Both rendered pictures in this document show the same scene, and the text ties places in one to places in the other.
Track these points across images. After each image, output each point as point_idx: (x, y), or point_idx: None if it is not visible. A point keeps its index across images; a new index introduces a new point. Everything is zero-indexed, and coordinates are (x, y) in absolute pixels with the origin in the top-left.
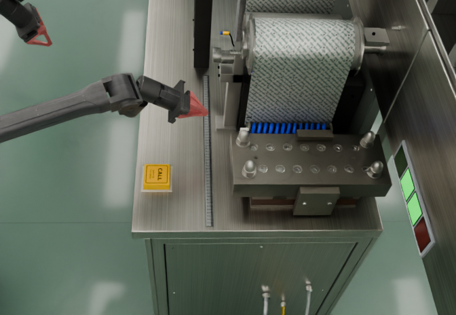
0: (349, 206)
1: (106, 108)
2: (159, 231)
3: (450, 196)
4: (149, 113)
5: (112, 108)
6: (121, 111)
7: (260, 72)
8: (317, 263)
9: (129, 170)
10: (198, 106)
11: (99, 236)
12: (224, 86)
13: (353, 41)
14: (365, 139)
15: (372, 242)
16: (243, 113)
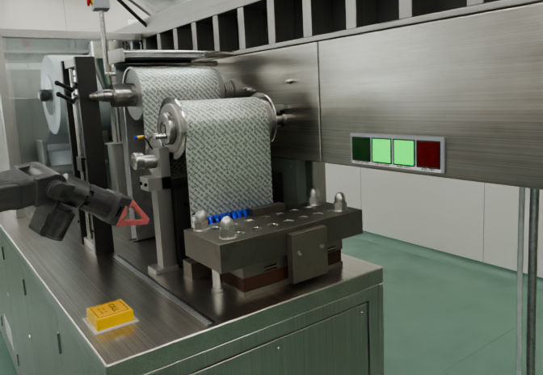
0: (337, 266)
1: (30, 195)
2: (146, 350)
3: (427, 85)
4: (63, 288)
5: (38, 197)
6: (42, 225)
7: (194, 141)
8: (344, 368)
9: None
10: (137, 205)
11: None
12: (141, 254)
13: (261, 101)
14: (313, 195)
15: (380, 294)
16: (181, 236)
